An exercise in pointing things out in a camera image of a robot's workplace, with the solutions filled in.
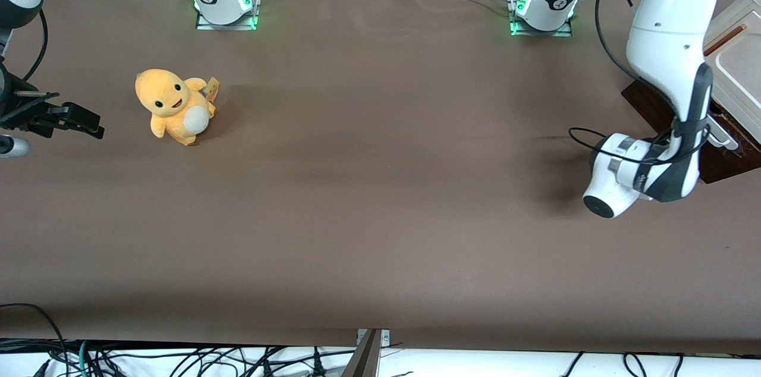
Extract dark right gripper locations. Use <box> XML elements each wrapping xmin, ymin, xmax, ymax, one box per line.
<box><xmin>0</xmin><ymin>62</ymin><xmax>105</xmax><ymax>140</ymax></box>

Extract orange plush dinosaur toy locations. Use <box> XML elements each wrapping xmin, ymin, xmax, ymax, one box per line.
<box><xmin>134</xmin><ymin>68</ymin><xmax>220</xmax><ymax>147</ymax></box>

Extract brown table cover mat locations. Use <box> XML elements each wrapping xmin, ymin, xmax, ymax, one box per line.
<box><xmin>0</xmin><ymin>0</ymin><xmax>761</xmax><ymax>356</ymax></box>

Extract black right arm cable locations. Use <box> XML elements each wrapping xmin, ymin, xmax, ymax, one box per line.
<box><xmin>23</xmin><ymin>8</ymin><xmax>49</xmax><ymax>83</ymax></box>

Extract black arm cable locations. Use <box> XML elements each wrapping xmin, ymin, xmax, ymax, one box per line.
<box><xmin>23</xmin><ymin>8</ymin><xmax>49</xmax><ymax>83</ymax></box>
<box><xmin>568</xmin><ymin>0</ymin><xmax>711</xmax><ymax>165</ymax></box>

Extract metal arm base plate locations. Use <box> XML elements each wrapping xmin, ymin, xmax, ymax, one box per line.
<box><xmin>510</xmin><ymin>17</ymin><xmax>574</xmax><ymax>37</ymax></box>
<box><xmin>195</xmin><ymin>8</ymin><xmax>260</xmax><ymax>32</ymax></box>

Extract black looping cable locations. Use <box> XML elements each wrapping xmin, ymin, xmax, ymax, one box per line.
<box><xmin>0</xmin><ymin>303</ymin><xmax>71</xmax><ymax>377</ymax></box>

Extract tangled black cables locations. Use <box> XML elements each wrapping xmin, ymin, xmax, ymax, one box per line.
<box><xmin>89</xmin><ymin>344</ymin><xmax>357</xmax><ymax>377</ymax></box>

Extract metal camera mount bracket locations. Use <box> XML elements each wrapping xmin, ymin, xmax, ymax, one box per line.
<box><xmin>342</xmin><ymin>328</ymin><xmax>391</xmax><ymax>377</ymax></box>

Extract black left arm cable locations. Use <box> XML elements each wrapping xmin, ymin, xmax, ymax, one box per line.
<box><xmin>568</xmin><ymin>0</ymin><xmax>711</xmax><ymax>165</ymax></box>

